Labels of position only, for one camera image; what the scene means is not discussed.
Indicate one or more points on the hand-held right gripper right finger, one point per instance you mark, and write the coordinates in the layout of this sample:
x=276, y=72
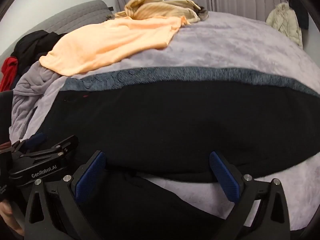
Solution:
x=224, y=178

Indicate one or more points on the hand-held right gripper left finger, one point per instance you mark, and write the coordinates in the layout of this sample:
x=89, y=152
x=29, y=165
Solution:
x=89, y=178

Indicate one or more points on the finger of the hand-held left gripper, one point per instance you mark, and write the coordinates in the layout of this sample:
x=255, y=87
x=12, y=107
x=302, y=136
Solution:
x=47, y=160
x=36, y=140

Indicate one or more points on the black pants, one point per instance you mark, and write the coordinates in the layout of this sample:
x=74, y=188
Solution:
x=162, y=130

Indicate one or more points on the person's left hand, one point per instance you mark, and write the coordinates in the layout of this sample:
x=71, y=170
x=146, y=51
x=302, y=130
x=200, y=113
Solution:
x=8, y=217

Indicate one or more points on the crumpled lavender fleece blanket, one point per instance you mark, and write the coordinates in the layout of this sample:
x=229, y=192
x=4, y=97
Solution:
x=27, y=90

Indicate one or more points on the red cloth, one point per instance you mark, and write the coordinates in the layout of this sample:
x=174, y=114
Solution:
x=8, y=72

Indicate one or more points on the black clothes pile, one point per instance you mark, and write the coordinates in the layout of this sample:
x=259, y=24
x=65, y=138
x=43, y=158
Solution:
x=32, y=45

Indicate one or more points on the peach cloth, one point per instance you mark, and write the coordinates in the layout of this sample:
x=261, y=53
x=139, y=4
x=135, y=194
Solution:
x=105, y=45

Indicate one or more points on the lavender fleece bed cover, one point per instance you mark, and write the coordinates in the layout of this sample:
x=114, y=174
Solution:
x=237, y=45

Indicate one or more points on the grey quilted headboard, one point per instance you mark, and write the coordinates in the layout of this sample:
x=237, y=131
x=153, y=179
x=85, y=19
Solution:
x=82, y=12

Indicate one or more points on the grey furry cloth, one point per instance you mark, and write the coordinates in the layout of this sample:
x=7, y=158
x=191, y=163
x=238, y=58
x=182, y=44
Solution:
x=203, y=13

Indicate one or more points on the white puffer jacket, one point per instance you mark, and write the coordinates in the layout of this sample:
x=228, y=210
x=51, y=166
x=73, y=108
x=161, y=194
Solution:
x=285, y=22

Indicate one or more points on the beige striped cloth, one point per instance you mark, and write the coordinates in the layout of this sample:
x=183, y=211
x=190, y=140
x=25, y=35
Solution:
x=155, y=8

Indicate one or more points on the dark hanging garment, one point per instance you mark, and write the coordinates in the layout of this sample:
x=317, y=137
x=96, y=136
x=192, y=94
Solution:
x=297, y=5

